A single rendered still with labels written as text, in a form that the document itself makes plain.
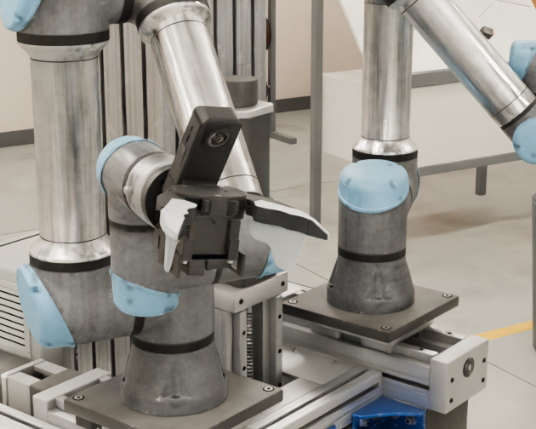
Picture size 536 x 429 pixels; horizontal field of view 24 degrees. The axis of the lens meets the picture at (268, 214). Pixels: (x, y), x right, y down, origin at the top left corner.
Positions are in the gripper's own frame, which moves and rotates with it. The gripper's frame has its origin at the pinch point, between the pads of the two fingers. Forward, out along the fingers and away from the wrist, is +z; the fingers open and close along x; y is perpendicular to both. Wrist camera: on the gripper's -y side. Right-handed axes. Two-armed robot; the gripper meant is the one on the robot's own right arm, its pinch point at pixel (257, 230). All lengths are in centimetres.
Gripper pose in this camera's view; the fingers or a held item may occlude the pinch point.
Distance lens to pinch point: 110.4
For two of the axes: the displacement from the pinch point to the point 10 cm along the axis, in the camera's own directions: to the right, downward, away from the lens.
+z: 4.3, 2.6, -8.7
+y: -1.2, 9.7, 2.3
